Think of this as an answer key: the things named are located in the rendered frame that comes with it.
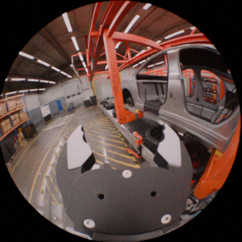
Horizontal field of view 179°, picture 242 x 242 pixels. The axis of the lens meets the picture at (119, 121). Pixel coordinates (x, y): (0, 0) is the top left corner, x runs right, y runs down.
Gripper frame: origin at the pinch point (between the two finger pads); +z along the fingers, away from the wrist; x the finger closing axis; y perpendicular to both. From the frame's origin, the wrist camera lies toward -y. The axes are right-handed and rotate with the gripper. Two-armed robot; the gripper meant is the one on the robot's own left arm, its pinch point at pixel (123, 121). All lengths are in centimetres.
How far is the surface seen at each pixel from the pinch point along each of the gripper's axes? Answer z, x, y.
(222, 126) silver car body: 11, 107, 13
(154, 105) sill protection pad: 120, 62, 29
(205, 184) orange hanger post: -18, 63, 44
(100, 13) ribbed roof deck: 424, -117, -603
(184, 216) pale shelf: -43, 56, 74
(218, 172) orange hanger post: -17, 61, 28
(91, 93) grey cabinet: 951, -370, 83
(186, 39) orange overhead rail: 184, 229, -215
